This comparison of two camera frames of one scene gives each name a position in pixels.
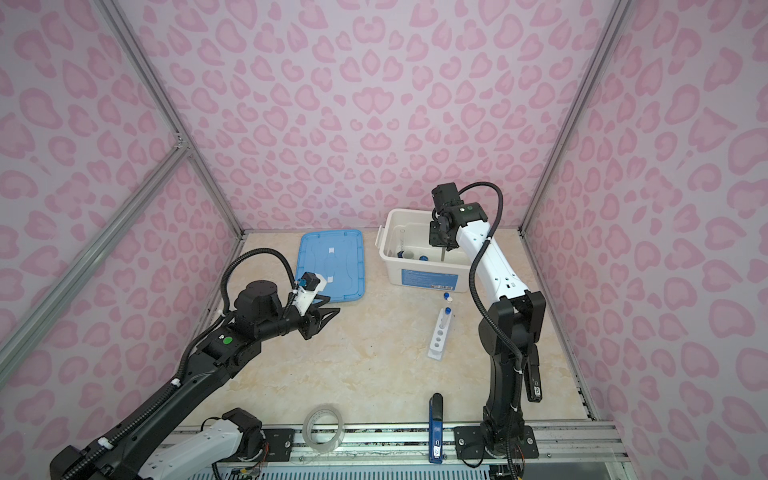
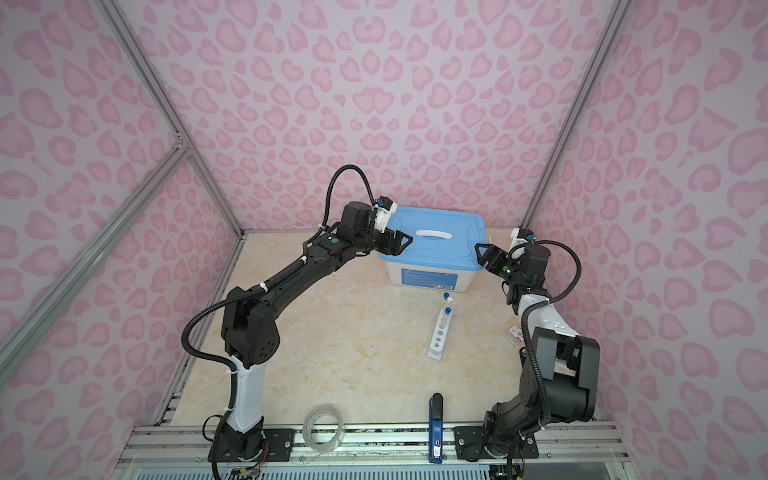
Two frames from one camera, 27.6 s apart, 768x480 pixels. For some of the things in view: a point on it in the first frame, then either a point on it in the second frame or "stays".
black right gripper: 435,238 → 500,256
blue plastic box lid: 336,255 → 444,237
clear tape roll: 307,433 stays
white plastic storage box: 411,263 stays
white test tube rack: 440,335 stays
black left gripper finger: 318,321 → 393,243
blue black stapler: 436,428 stays
